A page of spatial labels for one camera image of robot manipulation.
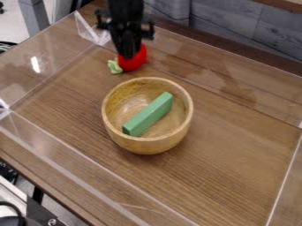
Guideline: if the black cable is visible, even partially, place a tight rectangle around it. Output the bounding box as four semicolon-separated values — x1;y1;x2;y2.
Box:
0;200;28;226

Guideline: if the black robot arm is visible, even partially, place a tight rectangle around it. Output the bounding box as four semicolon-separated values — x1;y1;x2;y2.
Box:
95;0;155;59

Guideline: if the black metal bracket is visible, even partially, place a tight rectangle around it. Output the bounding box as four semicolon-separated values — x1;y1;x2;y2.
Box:
26;198;67;226

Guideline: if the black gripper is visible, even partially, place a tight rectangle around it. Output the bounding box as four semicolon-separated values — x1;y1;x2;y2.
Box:
95;8;155;59

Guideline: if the wooden bowl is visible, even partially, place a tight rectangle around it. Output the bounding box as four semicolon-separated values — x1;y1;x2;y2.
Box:
102;77;194;154

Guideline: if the clear acrylic enclosure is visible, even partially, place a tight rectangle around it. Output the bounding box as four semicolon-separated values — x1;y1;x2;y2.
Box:
0;14;302;226

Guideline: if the red plush strawberry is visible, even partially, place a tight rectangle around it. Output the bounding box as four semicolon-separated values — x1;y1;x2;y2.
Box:
107;44;147;74

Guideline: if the green rectangular block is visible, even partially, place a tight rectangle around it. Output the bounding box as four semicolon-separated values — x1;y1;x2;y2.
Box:
122;92;174;137

